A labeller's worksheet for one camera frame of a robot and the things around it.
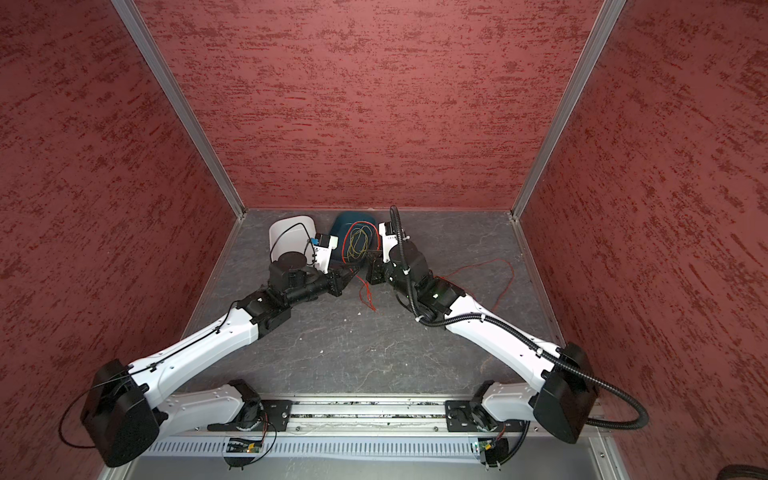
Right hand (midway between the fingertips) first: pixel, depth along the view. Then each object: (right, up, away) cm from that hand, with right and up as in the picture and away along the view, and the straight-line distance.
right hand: (364, 260), depth 74 cm
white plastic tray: (-34, +7, +43) cm, 55 cm away
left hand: (-2, -4, +2) cm, 4 cm away
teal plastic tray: (-12, +13, +38) cm, 42 cm away
